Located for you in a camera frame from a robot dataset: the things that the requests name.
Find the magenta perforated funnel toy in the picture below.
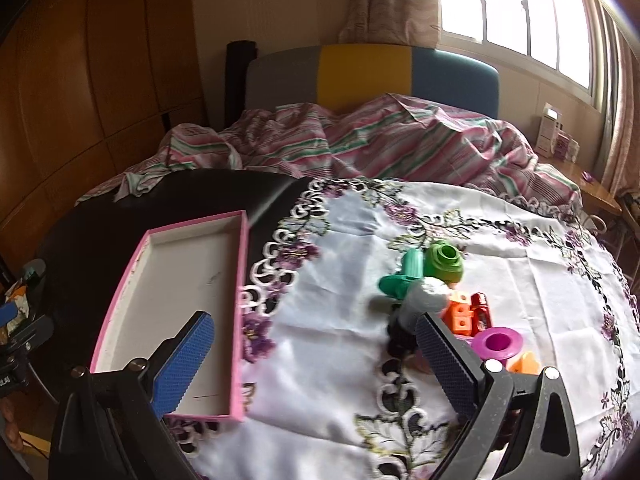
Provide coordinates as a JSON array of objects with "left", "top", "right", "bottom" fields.
[{"left": 471, "top": 327, "right": 523, "bottom": 365}]

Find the orange plastic scoop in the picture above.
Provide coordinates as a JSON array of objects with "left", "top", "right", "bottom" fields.
[{"left": 508, "top": 351, "right": 541, "bottom": 376}]

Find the orange building block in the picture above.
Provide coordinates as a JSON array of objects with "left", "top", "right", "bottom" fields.
[{"left": 440, "top": 300, "right": 473, "bottom": 337}]

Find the grey capped black bottle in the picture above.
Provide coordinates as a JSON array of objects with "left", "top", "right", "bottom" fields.
[{"left": 387, "top": 276, "right": 451, "bottom": 360}]

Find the pink shallow cardboard box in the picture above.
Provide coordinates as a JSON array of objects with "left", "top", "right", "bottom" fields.
[{"left": 90, "top": 211, "right": 248, "bottom": 422}]

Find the teal ribbed funnel toy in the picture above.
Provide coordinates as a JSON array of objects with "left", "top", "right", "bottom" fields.
[{"left": 378, "top": 248, "right": 424, "bottom": 301}]

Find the green toy camera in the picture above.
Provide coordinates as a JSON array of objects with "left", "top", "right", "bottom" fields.
[{"left": 423, "top": 240, "right": 463, "bottom": 285}]

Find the red metal cylinder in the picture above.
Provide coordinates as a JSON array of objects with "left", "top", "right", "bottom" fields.
[{"left": 471, "top": 292, "right": 492, "bottom": 336}]

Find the white embroidered floral tablecloth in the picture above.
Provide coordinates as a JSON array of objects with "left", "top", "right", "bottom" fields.
[{"left": 169, "top": 179, "right": 639, "bottom": 479}]

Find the wooden bedside table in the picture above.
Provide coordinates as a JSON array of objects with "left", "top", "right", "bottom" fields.
[{"left": 539, "top": 157, "right": 623, "bottom": 217}]

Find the pink striped bed sheet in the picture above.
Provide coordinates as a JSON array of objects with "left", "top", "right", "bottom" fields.
[{"left": 85, "top": 93, "right": 582, "bottom": 217}]

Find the white box on nightstand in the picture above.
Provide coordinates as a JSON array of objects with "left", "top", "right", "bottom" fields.
[{"left": 534, "top": 103, "right": 562, "bottom": 158}]

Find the wooden wardrobe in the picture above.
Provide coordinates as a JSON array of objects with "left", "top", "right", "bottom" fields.
[{"left": 1, "top": 0, "right": 205, "bottom": 269}]

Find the grey yellow blue headboard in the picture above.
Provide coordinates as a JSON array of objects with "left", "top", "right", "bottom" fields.
[{"left": 245, "top": 44, "right": 499, "bottom": 118}]

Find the pink curtain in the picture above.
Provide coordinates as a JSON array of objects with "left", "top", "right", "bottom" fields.
[{"left": 338, "top": 0, "right": 442, "bottom": 49}]

